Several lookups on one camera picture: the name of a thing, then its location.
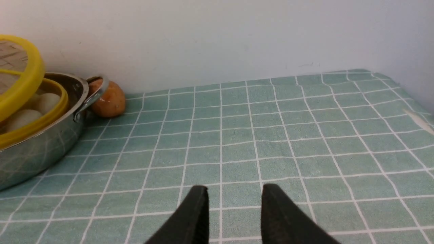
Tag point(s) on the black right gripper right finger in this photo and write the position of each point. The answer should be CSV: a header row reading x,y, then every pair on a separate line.
x,y
283,222

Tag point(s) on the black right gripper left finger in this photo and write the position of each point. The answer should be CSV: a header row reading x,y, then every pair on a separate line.
x,y
189,224

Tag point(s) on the yellow bamboo steamer basket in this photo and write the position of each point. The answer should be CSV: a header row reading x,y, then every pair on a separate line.
x,y
19,135

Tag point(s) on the yellow woven steamer lid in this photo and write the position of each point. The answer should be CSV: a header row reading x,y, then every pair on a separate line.
x,y
22,71

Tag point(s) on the stainless steel pot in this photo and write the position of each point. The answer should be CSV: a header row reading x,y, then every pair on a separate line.
x,y
35,154

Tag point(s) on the green checkered tablecloth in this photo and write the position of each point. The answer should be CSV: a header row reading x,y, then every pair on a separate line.
x,y
351,148

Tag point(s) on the brown potato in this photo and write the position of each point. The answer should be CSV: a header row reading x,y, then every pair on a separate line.
x,y
111,104

